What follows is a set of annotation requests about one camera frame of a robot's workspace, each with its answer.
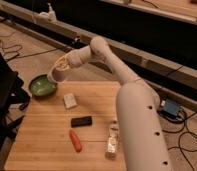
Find black chair frame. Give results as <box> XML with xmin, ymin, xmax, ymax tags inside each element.
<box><xmin>0</xmin><ymin>36</ymin><xmax>32</xmax><ymax>168</ymax></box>

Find white sponge block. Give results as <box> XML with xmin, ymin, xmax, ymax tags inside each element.
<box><xmin>63</xmin><ymin>93</ymin><xmax>77</xmax><ymax>109</ymax></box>

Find clear plastic bottle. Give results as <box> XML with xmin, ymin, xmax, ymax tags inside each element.
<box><xmin>105</xmin><ymin>120</ymin><xmax>119</xmax><ymax>160</ymax></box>

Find black cables at right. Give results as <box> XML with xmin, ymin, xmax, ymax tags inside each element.
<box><xmin>158</xmin><ymin>106</ymin><xmax>197</xmax><ymax>171</ymax></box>

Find blue power box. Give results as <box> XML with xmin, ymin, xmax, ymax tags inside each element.
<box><xmin>161</xmin><ymin>99</ymin><xmax>180</xmax><ymax>118</ymax></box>

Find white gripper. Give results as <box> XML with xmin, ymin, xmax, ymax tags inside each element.
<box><xmin>55</xmin><ymin>50</ymin><xmax>83</xmax><ymax>71</ymax></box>

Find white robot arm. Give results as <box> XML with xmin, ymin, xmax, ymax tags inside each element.
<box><xmin>56</xmin><ymin>37</ymin><xmax>174</xmax><ymax>171</ymax></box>

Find white object on rail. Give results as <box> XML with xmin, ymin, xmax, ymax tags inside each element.
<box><xmin>37</xmin><ymin>4</ymin><xmax>57</xmax><ymax>22</ymax></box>

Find black rectangular box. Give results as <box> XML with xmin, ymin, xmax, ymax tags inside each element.
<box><xmin>71</xmin><ymin>116</ymin><xmax>92</xmax><ymax>127</ymax></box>

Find black floor cable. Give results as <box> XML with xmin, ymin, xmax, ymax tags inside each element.
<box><xmin>0</xmin><ymin>19</ymin><xmax>81</xmax><ymax>68</ymax></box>

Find orange carrot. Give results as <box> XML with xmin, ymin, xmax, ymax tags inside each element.
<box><xmin>69</xmin><ymin>130</ymin><xmax>82</xmax><ymax>152</ymax></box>

